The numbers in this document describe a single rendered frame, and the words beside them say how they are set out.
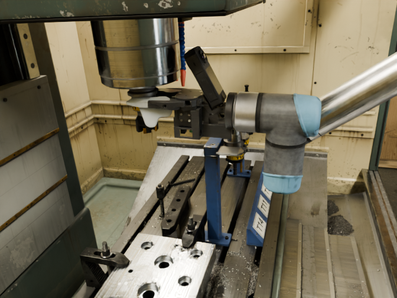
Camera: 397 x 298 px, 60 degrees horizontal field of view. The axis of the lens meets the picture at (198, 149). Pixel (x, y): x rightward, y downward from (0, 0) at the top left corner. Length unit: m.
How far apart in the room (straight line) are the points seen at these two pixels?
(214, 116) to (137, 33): 0.20
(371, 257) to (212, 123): 1.01
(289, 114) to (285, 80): 1.06
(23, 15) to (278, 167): 0.51
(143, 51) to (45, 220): 0.74
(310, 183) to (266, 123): 1.09
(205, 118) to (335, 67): 1.07
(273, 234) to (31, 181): 0.75
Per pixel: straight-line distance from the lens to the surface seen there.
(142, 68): 0.63
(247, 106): 0.63
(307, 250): 1.39
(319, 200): 1.65
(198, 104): 0.65
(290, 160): 0.66
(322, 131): 0.78
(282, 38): 1.64
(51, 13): 0.64
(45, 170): 1.17
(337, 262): 1.38
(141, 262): 0.95
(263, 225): 1.16
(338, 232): 1.63
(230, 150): 0.96
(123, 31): 0.62
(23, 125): 1.08
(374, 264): 1.50
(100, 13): 0.59
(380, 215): 1.52
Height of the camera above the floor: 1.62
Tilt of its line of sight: 24 degrees down
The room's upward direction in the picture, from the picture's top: 3 degrees counter-clockwise
